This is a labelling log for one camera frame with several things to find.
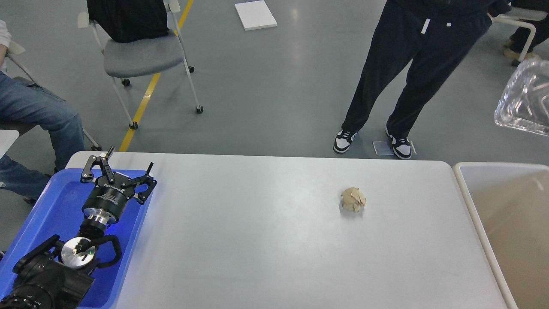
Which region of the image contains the beige plastic bin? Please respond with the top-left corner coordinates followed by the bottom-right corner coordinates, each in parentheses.
top-left (453, 162), bottom-right (549, 309)

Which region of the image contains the person seated far right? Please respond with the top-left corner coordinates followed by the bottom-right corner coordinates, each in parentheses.
top-left (503, 0), bottom-right (549, 59)

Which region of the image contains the black jacket on chair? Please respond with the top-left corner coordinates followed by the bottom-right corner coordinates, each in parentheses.
top-left (86, 0), bottom-right (169, 43)

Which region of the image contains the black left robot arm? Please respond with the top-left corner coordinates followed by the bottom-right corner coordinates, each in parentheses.
top-left (1, 149), bottom-right (157, 309)

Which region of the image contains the crumpled brown paper ball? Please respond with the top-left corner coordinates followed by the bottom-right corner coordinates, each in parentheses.
top-left (341, 187), bottom-right (366, 213)

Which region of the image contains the aluminium foil tray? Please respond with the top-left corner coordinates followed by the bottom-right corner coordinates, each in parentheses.
top-left (494, 58), bottom-right (549, 136)

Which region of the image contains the grey white wheeled chair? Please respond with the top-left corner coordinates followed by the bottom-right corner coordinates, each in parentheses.
top-left (77, 0), bottom-right (204, 130)

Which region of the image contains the white chair at left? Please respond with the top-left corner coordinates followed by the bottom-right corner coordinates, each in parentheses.
top-left (1, 68), bottom-right (89, 170)

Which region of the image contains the white chair at right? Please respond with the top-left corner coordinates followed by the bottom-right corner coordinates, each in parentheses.
top-left (493, 6), bottom-right (548, 67)

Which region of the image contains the seated person in jeans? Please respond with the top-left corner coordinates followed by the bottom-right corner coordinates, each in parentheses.
top-left (0, 20), bottom-right (85, 205)

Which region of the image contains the standing person in black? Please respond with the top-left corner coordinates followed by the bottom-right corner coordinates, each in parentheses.
top-left (333, 0), bottom-right (510, 160)

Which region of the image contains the blue plastic tray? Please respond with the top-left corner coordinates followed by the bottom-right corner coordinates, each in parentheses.
top-left (0, 168), bottom-right (151, 309)

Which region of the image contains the white board on floor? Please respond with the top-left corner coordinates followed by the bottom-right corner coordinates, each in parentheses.
top-left (235, 0), bottom-right (277, 31)

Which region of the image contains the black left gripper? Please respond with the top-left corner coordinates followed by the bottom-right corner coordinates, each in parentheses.
top-left (80, 146), bottom-right (157, 224)

